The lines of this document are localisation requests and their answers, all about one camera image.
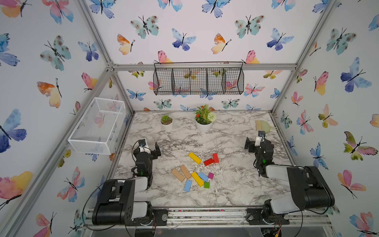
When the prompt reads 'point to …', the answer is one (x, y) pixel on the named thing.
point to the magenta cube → (210, 176)
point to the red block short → (215, 158)
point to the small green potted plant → (166, 121)
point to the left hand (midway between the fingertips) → (149, 143)
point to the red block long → (208, 162)
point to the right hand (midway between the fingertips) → (257, 137)
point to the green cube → (207, 184)
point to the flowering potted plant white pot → (204, 118)
